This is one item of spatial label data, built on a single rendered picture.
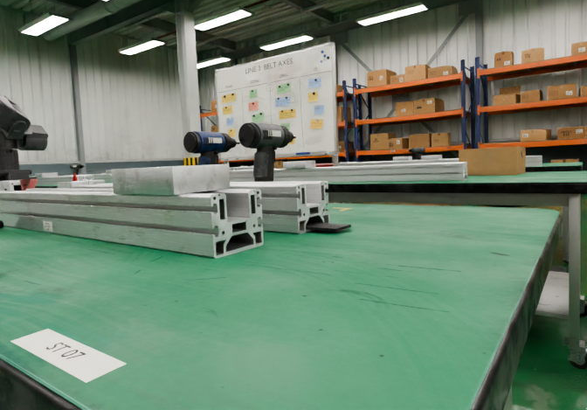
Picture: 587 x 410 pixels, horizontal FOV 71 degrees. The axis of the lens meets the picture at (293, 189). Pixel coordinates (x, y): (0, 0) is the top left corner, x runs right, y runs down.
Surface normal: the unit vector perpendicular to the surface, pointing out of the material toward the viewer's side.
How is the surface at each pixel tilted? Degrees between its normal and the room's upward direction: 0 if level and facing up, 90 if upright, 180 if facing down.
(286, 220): 90
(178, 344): 0
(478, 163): 89
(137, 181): 90
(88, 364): 0
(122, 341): 0
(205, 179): 90
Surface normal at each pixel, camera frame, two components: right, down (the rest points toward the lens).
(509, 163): -0.63, 0.06
